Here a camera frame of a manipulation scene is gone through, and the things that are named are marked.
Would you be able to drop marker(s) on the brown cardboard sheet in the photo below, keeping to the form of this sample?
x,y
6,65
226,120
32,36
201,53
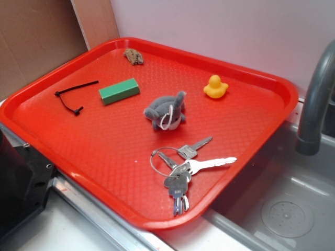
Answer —
x,y
39,36

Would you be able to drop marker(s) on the metal counter rail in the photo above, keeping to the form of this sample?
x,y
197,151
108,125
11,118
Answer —
x,y
74,220

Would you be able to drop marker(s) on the long silver key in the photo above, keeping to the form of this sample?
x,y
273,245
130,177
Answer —
x,y
195,166

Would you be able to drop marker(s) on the gray plastic sink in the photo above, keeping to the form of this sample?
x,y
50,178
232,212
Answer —
x,y
281,200

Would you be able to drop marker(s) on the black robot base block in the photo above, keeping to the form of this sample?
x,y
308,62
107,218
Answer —
x,y
26,177

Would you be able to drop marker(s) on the bunch of silver keys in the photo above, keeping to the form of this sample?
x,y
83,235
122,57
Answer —
x,y
178,187

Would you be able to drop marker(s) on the gray plush elephant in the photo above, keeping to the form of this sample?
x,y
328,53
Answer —
x,y
167,112

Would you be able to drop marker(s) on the yellow rubber duck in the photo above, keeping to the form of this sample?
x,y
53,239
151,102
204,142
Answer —
x,y
215,88

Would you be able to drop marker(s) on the small silver key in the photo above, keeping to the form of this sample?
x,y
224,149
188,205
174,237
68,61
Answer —
x,y
170,163

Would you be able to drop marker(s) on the silver key with square head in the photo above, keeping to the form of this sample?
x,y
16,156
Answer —
x,y
190,151

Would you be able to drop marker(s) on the gray faucet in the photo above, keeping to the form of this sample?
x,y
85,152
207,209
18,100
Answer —
x,y
317,115

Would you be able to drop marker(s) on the green rectangular block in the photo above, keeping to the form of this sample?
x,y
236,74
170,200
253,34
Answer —
x,y
119,91

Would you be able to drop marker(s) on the black zip tie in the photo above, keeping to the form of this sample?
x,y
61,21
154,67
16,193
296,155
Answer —
x,y
70,97

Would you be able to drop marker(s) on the red plastic tray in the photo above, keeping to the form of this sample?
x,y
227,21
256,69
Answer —
x,y
107,148

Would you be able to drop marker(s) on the brown cork piece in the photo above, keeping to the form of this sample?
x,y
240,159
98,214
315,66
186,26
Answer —
x,y
133,56

